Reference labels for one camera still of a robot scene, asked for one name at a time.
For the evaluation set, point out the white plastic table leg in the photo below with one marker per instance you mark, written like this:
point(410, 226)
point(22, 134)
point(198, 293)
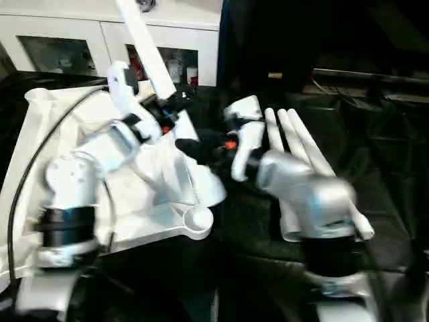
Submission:
point(273, 131)
point(310, 144)
point(289, 131)
point(144, 40)

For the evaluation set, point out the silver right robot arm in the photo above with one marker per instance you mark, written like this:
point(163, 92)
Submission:
point(315, 201)

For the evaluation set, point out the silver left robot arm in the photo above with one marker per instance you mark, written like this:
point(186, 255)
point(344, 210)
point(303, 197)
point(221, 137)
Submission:
point(74, 178)

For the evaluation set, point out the red carton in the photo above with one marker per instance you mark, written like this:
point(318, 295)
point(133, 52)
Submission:
point(139, 70)

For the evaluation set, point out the shiny dark bundle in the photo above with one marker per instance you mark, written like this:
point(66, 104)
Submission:
point(149, 5)

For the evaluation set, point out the white cabinet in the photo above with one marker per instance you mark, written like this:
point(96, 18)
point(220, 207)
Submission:
point(40, 30)

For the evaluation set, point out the grey metal bar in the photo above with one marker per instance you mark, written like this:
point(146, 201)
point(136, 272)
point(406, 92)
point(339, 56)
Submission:
point(375, 75)

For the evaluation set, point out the black plastic mat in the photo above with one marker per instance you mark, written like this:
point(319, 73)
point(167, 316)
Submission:
point(395, 201)

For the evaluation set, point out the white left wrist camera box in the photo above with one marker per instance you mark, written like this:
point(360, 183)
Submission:
point(120, 84)

